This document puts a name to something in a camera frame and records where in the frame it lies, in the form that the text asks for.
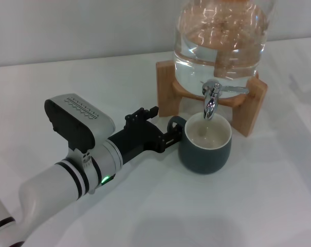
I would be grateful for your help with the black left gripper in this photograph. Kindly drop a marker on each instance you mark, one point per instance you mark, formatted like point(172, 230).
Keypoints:
point(137, 141)

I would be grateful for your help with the dark teal ceramic mug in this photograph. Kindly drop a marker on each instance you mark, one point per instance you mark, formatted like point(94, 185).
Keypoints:
point(206, 159)

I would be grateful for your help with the chrome faucet with lever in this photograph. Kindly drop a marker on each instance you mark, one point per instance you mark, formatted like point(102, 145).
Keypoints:
point(210, 103)

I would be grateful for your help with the wooden dispenser stand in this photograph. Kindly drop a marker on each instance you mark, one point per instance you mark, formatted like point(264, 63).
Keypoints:
point(166, 90)

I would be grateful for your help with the glass water dispenser jar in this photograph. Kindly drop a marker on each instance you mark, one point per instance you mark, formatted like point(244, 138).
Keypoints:
point(196, 69)

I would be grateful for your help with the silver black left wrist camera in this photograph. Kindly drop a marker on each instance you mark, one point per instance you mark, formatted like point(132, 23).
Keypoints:
point(73, 121)

